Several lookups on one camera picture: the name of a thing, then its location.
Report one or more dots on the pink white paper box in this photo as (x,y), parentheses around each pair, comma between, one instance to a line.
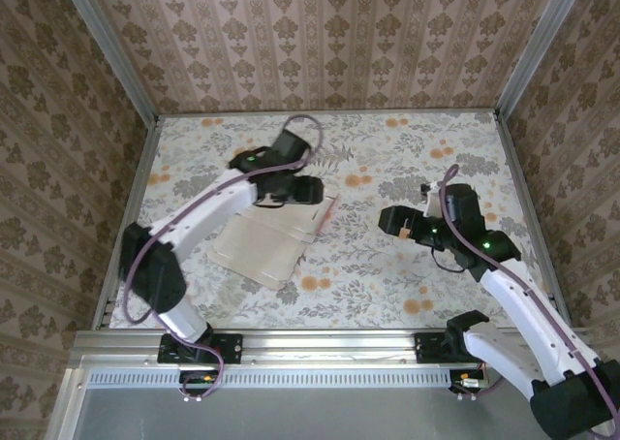
(261,246)

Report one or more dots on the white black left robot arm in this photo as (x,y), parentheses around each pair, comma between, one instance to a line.
(203,212)

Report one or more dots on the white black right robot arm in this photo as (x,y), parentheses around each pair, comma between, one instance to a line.
(533,314)

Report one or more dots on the floral table cover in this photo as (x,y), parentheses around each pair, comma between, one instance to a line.
(363,275)

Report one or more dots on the small connector board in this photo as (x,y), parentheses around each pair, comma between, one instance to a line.
(467,381)
(198,381)

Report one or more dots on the grey metal panel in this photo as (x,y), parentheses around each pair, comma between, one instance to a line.
(315,416)

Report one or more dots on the aluminium table edge rail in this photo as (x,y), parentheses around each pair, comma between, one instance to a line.
(143,173)
(528,193)

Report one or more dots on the thin aluminium wall rail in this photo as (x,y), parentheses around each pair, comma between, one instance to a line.
(329,112)

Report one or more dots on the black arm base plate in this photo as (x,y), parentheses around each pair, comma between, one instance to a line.
(426,348)
(232,348)

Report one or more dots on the aluminium mounting rail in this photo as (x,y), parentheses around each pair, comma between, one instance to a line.
(329,345)

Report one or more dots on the aluminium frame post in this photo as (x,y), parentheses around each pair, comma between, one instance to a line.
(111,47)
(540,42)

